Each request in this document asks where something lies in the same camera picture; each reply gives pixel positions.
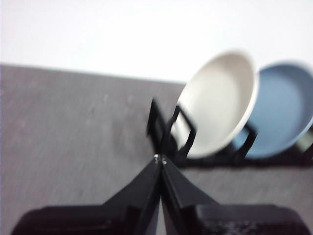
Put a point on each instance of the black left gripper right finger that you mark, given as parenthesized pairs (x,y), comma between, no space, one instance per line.
(207,218)

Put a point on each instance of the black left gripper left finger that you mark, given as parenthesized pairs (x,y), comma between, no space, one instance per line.
(122,215)

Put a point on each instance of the pale yellow cream plate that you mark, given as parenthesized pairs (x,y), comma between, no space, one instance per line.
(217,98)

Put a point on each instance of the black plate rack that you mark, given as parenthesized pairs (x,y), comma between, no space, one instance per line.
(220,162)

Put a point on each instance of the blue plate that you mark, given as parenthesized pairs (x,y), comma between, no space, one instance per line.
(281,105)

